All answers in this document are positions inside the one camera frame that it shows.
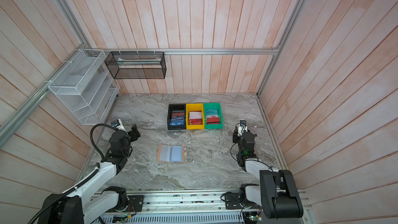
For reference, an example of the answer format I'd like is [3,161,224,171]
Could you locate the tan leather card holder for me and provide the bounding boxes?
[157,144,186,163]

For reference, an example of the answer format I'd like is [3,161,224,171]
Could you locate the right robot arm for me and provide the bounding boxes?
[233,130,304,219]

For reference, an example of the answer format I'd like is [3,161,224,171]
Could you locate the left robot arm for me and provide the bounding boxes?
[29,119,141,224]

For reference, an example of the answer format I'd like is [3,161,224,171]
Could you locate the cards in green bin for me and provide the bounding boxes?
[205,109,220,125]

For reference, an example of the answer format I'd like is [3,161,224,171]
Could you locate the red cards in yellow bin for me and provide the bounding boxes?
[189,111,203,125]

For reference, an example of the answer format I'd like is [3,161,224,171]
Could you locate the cards in black bin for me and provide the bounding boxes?
[170,110,185,126]

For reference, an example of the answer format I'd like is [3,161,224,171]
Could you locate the green plastic bin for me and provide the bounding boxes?
[203,103,223,129]

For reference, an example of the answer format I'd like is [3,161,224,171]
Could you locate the black plastic bin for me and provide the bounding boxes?
[167,104,187,131]

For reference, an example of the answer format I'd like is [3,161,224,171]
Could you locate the yellow plastic bin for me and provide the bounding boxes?
[186,103,205,130]

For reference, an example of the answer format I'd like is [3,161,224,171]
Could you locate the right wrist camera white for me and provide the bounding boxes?
[238,119,249,136]

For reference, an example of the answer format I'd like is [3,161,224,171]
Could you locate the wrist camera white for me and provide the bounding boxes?
[238,119,249,136]
[110,119,126,132]

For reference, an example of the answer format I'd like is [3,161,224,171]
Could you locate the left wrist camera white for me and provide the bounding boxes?
[110,119,126,132]

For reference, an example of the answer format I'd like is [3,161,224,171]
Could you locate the black corrugated cable hose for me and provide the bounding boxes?
[27,167,100,224]

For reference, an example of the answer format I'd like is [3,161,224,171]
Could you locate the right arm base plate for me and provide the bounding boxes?
[220,192,261,210]

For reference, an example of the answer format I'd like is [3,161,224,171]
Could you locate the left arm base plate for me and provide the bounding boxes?
[106,195,144,213]

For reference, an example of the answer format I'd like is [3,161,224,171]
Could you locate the white wire mesh shelf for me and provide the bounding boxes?
[49,49,120,125]

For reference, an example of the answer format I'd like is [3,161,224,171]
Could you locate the black wire mesh basket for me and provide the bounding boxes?
[105,51,167,79]

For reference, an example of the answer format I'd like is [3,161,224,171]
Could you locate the aluminium mounting rail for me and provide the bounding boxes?
[101,189,265,217]

